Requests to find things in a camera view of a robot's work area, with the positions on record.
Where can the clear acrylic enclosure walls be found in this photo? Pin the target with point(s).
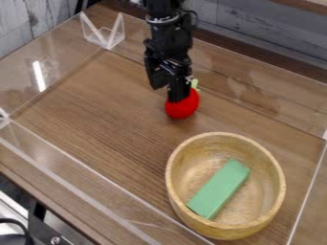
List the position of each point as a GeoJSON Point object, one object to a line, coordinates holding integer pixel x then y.
{"type": "Point", "coordinates": [85, 137]}

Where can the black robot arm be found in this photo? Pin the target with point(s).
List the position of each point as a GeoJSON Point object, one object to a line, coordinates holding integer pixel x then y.
{"type": "Point", "coordinates": [164, 5]}

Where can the clear acrylic corner bracket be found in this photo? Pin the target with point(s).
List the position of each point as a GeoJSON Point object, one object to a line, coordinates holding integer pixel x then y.
{"type": "Point", "coordinates": [102, 37]}

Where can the red plush radish toy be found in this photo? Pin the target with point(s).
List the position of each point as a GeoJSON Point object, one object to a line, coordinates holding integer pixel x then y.
{"type": "Point", "coordinates": [182, 108]}

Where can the oval wooden bowl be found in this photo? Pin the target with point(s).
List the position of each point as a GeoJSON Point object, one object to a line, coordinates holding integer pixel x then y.
{"type": "Point", "coordinates": [253, 205]}

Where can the green rectangular block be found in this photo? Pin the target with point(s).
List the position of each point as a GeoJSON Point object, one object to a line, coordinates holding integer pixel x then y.
{"type": "Point", "coordinates": [213, 194]}

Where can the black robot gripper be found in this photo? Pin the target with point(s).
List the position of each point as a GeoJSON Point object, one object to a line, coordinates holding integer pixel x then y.
{"type": "Point", "coordinates": [166, 51]}

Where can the black metal table frame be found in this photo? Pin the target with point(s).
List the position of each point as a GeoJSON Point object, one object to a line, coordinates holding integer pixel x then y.
{"type": "Point", "coordinates": [42, 234]}

